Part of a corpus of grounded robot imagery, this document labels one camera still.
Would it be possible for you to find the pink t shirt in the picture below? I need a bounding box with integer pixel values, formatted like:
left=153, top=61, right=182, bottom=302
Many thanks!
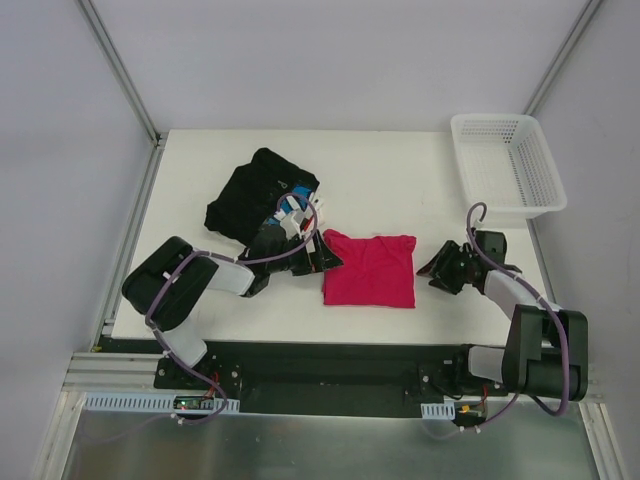
left=322, top=229, right=417, bottom=309

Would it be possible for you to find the black t shirt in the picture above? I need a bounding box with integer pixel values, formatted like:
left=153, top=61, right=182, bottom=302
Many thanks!
left=204, top=147, right=320, bottom=246

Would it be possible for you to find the white red shirt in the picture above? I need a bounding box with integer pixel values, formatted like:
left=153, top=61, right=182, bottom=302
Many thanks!
left=296, top=196, right=324, bottom=237

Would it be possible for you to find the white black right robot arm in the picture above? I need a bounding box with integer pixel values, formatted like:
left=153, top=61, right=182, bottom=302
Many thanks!
left=416, top=228, right=588, bottom=402

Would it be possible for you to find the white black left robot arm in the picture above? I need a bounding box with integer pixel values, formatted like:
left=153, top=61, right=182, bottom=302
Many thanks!
left=121, top=224, right=344, bottom=389

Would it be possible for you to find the white perforated plastic basket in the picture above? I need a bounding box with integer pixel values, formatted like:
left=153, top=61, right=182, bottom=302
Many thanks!
left=450, top=113, right=567, bottom=224

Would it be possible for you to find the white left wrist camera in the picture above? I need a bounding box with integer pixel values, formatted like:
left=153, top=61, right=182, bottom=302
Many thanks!
left=279, top=211, right=308, bottom=240

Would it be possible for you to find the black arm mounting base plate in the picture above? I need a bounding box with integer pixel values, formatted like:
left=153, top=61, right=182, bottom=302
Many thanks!
left=97, top=337, right=511, bottom=415

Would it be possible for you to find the white slotted cable duct right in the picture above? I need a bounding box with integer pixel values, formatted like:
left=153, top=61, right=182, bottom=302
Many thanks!
left=420, top=401, right=456, bottom=421

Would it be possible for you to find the white slotted cable duct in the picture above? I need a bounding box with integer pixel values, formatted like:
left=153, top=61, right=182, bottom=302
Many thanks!
left=84, top=393, right=240, bottom=415
left=420, top=401, right=456, bottom=421

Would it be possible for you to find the aluminium frame rail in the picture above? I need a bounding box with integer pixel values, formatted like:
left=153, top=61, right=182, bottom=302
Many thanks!
left=63, top=352, right=161, bottom=391

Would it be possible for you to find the white slotted cable duct left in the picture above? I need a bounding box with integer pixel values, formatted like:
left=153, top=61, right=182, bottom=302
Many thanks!
left=84, top=393, right=240, bottom=415

